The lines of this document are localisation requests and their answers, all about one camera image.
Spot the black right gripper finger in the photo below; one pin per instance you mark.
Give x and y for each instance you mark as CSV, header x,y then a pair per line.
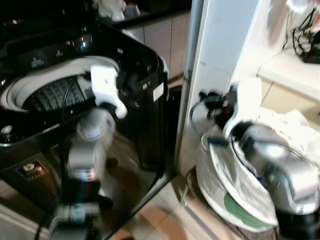
x,y
212,104
207,95

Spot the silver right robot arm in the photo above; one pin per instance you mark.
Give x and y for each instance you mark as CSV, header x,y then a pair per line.
x,y
280,165

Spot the black top-load washing machine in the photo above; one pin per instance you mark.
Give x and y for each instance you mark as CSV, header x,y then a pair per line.
x,y
142,130

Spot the beige cabinet with dark counter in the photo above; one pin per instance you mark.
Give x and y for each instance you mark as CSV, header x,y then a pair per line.
x,y
160,40

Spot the cream low cabinet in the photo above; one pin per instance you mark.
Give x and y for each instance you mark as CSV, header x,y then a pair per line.
x,y
290,75

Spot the white garment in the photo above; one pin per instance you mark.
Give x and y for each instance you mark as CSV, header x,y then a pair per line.
x,y
295,125

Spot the white object on dark counter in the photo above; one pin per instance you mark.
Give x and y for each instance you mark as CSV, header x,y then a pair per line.
x,y
112,10

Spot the red and white cloth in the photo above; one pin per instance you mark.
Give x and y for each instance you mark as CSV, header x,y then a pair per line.
x,y
302,5

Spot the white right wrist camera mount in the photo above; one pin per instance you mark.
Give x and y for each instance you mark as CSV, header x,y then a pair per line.
x,y
248,100

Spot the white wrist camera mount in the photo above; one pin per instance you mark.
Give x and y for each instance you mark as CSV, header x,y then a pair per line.
x,y
248,100
105,82

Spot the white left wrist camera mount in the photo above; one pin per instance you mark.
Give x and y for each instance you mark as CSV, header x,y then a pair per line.
x,y
105,82

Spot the silver metal door frame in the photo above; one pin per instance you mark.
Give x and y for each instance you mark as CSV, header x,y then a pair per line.
x,y
192,50

